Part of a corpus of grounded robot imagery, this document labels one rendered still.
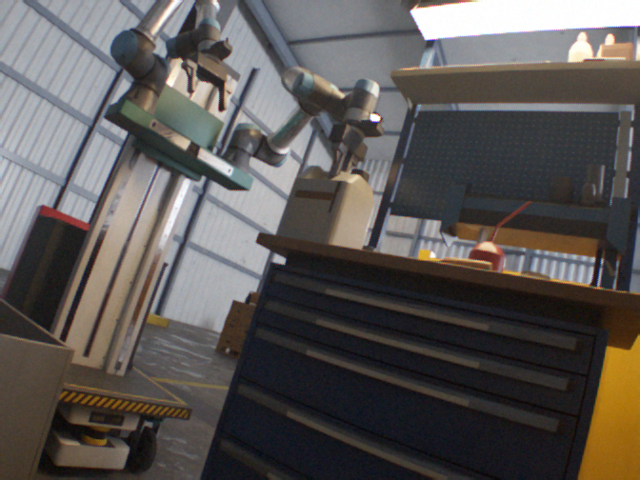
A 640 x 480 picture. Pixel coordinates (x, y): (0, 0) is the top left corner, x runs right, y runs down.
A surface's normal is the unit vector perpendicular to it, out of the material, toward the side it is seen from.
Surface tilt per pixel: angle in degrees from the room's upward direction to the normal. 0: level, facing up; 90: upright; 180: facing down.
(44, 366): 90
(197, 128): 90
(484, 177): 90
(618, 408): 90
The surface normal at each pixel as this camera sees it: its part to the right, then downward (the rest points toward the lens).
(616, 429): -0.45, -0.35
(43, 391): 0.85, 0.14
